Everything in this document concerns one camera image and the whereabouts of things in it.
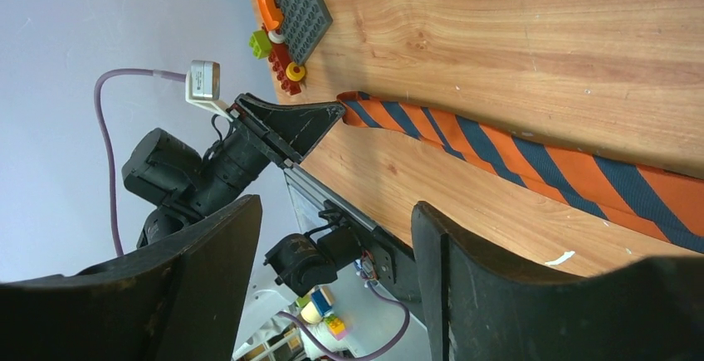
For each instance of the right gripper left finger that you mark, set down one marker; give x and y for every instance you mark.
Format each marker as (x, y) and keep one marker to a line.
(180, 298)

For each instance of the grey building baseplate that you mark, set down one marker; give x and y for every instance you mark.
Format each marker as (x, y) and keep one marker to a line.
(305, 22)

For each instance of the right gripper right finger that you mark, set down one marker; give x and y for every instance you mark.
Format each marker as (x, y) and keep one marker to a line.
(483, 302)

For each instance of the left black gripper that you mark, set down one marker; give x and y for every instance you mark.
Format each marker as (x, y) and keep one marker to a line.
(263, 133)

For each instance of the aluminium table edge rail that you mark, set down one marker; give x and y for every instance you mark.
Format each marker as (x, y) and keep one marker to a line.
(308, 196)

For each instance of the orange navy striped tie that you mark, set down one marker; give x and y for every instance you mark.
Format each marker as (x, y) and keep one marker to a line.
(652, 201)

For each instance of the green and red toy blocks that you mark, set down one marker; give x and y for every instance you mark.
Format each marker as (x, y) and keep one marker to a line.
(271, 46)

